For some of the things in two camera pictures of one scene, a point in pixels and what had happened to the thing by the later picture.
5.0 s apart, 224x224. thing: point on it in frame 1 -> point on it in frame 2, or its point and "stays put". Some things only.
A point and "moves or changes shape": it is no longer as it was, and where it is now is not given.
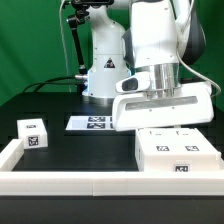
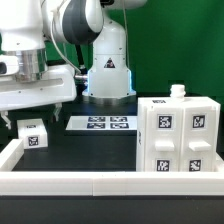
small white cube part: [32, 132] stays put
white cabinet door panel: [189, 141] moves or changes shape
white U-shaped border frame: [101, 183] stays put
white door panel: [158, 141] moves or changes shape
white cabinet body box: [175, 150] moves or changes shape
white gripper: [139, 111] -> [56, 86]
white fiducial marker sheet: [90, 123] stays put
